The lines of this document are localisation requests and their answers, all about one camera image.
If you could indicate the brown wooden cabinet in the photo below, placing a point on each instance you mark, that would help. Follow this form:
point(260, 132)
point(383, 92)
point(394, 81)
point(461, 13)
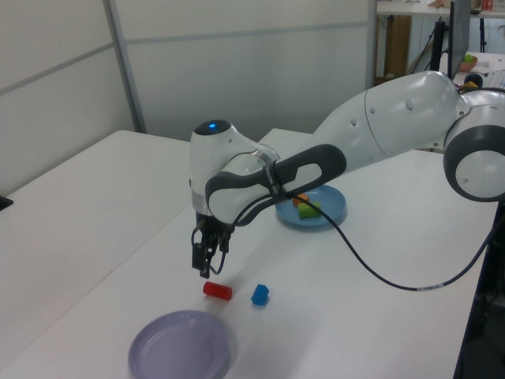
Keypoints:
point(397, 43)

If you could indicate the orange bowl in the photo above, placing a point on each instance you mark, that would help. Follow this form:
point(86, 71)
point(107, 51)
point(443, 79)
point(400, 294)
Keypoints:
point(468, 67)

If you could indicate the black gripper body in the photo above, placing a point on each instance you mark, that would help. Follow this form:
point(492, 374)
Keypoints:
point(215, 226)

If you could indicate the white keyboard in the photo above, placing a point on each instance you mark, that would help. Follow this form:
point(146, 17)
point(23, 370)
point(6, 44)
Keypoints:
point(498, 79)

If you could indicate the dark blue ball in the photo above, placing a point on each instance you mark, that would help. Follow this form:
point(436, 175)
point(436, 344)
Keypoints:
point(476, 79)

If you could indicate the black monitor stand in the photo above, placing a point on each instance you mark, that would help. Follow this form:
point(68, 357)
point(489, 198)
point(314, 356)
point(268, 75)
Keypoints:
point(438, 43)

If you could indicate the red cylinder block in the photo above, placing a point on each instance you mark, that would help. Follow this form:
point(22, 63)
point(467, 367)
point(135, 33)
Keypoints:
point(217, 291)

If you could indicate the yellow ball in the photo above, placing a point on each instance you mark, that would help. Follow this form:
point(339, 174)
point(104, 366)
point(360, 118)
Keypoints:
point(468, 88)

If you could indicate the purple plate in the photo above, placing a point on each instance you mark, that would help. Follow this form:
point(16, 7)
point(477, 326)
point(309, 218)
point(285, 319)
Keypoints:
point(177, 347)

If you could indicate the white table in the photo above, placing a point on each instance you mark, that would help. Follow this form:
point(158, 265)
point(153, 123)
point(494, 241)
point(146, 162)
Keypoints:
point(79, 217)

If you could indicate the green block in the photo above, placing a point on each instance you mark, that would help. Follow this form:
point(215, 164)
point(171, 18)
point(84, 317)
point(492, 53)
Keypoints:
point(305, 213)

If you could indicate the blue plate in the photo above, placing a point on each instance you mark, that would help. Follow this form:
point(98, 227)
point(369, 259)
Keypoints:
point(327, 209)

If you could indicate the orange block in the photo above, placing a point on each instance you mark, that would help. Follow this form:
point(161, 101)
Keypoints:
point(301, 197)

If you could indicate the blue block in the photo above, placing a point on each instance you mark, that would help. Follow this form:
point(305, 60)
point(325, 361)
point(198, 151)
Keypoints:
point(259, 295)

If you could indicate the dark grey monitor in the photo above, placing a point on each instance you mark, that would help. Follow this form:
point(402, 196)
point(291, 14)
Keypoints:
point(459, 35)

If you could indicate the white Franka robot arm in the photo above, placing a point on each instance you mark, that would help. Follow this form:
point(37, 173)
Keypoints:
point(394, 118)

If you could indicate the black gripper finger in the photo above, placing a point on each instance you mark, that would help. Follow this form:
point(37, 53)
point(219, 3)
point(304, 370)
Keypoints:
point(201, 256)
point(225, 242)

